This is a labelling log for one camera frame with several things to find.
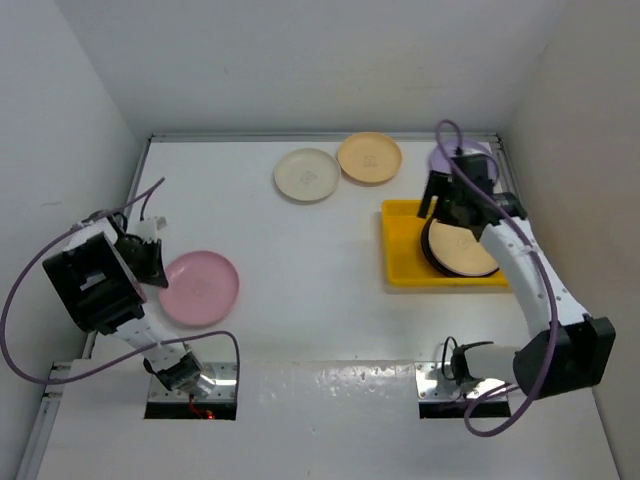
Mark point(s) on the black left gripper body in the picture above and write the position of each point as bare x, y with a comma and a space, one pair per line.
137, 255

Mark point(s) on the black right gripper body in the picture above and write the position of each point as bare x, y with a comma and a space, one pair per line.
445, 210

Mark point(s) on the purple plate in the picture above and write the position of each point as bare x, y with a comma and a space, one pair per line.
438, 162

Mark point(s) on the orange plate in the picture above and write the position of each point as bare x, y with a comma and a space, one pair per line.
370, 158
460, 247

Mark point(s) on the pink plate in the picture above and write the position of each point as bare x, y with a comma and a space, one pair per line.
202, 289

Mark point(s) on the steel plate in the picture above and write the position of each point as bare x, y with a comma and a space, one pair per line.
429, 255

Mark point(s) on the orange plate back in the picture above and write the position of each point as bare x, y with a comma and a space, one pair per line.
370, 158

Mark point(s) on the cream plate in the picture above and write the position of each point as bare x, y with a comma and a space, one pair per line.
307, 175

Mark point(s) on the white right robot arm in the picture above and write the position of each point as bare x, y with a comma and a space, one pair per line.
569, 349

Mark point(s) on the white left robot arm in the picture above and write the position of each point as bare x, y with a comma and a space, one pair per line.
111, 279

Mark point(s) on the yellow plastic bin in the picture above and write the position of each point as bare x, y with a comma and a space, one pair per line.
405, 264

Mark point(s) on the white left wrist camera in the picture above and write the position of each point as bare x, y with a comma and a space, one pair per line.
149, 229

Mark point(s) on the aluminium back rail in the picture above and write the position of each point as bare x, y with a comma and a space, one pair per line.
206, 137

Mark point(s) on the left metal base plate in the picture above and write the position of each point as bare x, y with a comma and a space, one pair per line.
217, 384

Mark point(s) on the metal base plate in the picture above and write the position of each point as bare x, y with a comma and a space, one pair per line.
217, 384
435, 384

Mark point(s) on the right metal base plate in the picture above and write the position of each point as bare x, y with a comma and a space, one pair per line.
435, 384

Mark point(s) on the aluminium left rail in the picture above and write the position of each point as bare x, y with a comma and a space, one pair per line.
44, 422

